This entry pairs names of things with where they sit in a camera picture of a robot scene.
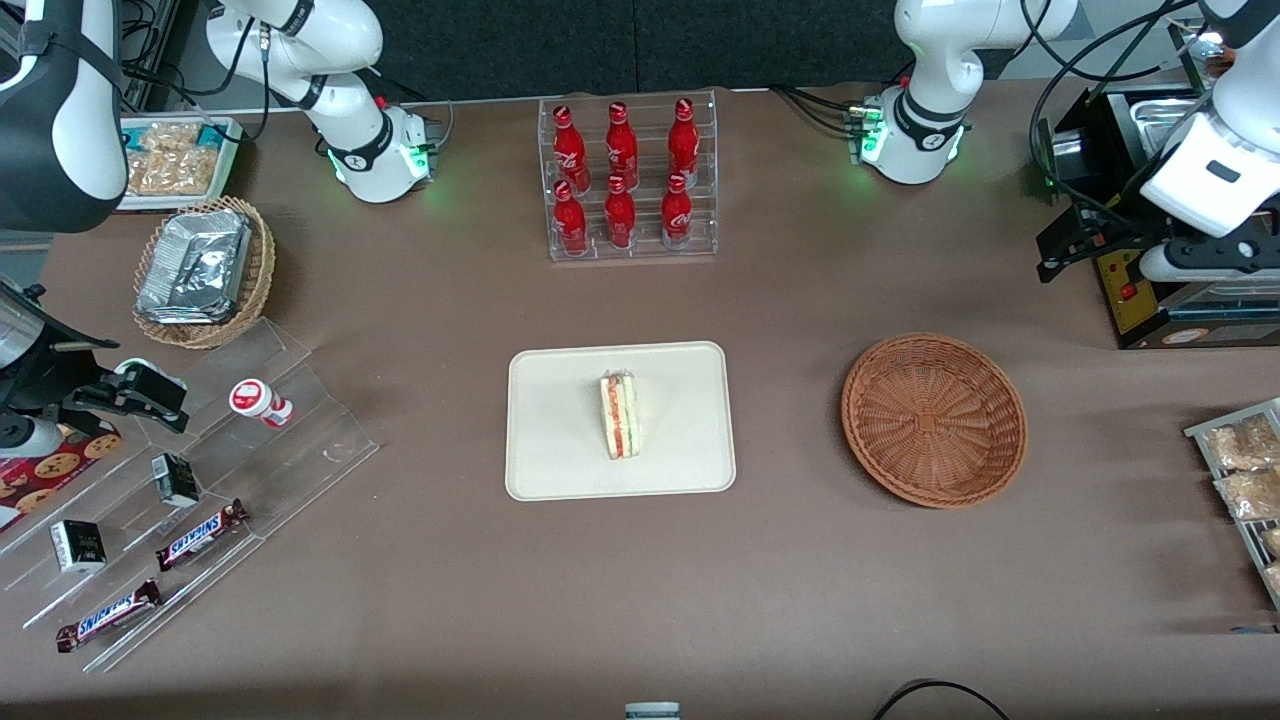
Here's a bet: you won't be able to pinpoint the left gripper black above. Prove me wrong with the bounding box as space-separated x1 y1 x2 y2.
1036 210 1280 286

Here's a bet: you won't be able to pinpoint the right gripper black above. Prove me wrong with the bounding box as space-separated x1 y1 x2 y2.
0 345 191 461

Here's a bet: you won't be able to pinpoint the plastic triangle sandwich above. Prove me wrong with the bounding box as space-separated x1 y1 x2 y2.
600 370 642 461

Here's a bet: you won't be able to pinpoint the small light wicker basket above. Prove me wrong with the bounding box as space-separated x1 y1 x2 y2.
133 196 276 349

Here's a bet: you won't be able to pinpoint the large brown wicker basket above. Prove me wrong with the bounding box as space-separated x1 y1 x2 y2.
840 333 1028 509

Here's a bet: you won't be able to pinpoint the cream plastic serving tray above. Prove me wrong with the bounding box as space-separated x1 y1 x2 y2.
505 341 737 502

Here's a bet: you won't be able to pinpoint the black glass food warmer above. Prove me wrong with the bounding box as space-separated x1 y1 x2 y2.
1035 10 1280 351

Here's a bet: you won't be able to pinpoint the small black carton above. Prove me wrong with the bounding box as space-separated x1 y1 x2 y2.
152 453 199 508
50 520 107 573

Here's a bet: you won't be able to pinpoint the red cookie box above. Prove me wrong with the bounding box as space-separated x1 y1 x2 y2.
0 425 123 533

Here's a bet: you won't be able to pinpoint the red white yogurt bottle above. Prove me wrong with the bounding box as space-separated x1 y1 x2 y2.
229 379 294 428

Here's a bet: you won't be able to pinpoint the steel warmer pan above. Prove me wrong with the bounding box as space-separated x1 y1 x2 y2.
1130 95 1213 166

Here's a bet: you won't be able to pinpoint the stacked foil containers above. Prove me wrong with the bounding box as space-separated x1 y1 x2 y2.
137 208 251 326

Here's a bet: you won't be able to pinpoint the Snickers chocolate bar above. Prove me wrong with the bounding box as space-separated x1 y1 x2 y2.
157 499 249 571
56 580 163 653

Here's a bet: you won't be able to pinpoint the clear acrylic stepped display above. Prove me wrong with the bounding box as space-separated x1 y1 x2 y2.
0 318 381 673

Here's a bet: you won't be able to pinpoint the bagged snacks pile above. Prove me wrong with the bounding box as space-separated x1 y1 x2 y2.
128 122 226 196

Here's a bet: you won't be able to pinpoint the white snack bin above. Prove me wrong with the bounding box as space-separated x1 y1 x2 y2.
118 115 243 213

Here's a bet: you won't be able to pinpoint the red cola bottle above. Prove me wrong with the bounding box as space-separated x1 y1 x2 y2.
668 98 699 186
553 180 589 256
604 176 637 249
606 102 639 189
661 173 693 246
553 105 591 191

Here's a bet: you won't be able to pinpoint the clear acrylic bottle rack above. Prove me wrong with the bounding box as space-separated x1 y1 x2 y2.
538 90 719 263

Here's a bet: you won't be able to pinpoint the grey wire snack rack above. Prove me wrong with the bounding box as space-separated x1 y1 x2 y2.
1185 398 1280 611

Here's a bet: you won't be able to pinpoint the black base cable bundle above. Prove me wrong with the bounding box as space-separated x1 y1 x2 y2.
768 84 863 137

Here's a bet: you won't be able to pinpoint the black looped cable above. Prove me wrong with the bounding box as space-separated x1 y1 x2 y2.
873 680 1009 720

